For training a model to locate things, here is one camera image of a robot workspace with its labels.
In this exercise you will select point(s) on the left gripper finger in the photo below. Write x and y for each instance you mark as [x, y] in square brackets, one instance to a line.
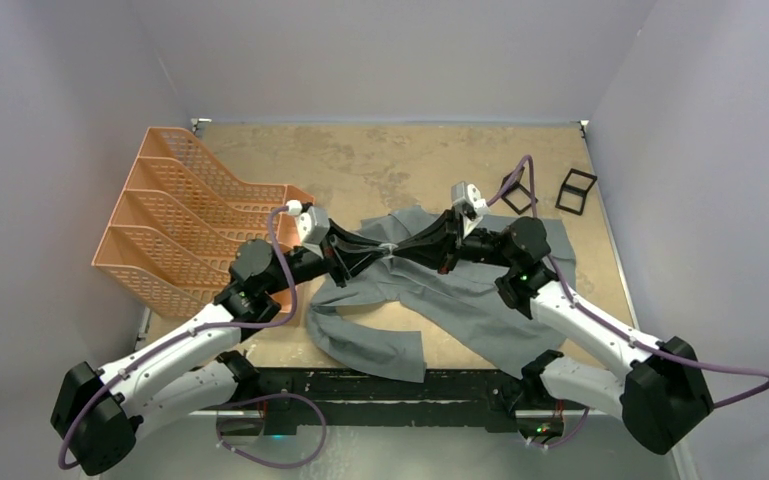
[355, 262]
[349, 240]

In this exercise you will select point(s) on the left black display frame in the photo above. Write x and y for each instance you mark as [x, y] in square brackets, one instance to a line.
[517, 197]

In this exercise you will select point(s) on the orange plastic file organizer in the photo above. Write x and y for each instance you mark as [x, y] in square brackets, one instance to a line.
[179, 220]

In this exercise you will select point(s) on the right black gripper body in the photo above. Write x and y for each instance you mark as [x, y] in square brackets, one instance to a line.
[453, 244]

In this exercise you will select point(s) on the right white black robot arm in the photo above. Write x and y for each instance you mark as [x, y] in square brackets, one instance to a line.
[655, 388]

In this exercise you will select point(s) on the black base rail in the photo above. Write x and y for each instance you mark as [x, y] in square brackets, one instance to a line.
[390, 397]

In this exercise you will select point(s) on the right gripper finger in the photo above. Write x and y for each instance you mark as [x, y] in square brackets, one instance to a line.
[431, 258]
[439, 234]

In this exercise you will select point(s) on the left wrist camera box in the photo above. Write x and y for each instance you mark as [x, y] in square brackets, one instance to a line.
[312, 225]

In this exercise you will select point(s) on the grey button-up shirt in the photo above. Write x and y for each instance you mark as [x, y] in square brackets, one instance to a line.
[464, 303]

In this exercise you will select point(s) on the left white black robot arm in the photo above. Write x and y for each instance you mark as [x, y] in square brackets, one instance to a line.
[101, 413]

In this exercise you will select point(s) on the black display frame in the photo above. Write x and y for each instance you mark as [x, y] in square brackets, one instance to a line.
[581, 192]
[517, 197]

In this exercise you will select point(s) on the right black display frame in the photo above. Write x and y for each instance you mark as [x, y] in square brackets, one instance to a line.
[581, 192]

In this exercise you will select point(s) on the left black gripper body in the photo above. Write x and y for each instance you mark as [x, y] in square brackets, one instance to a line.
[335, 260]

